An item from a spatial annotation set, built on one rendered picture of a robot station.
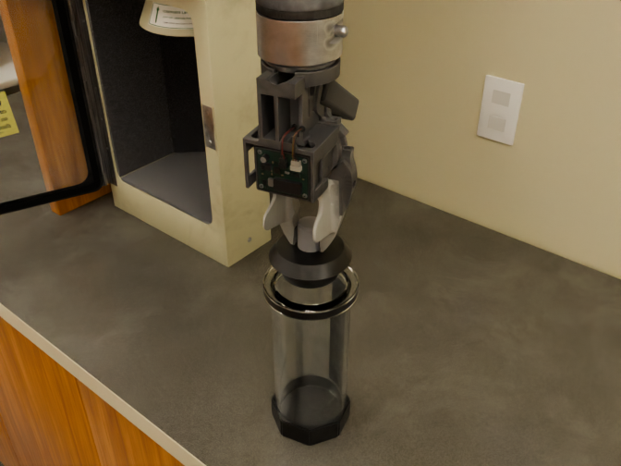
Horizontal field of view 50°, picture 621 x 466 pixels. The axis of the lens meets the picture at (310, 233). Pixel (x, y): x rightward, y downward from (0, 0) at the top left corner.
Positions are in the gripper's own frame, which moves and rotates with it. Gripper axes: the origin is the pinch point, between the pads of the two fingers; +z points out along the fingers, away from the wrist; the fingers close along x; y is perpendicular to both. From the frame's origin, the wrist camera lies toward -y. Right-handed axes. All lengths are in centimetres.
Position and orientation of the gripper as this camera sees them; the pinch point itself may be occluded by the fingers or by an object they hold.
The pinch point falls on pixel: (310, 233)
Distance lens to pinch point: 71.3
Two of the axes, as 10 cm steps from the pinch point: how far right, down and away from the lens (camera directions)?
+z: 0.0, 8.3, 5.6
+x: 9.1, 2.3, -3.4
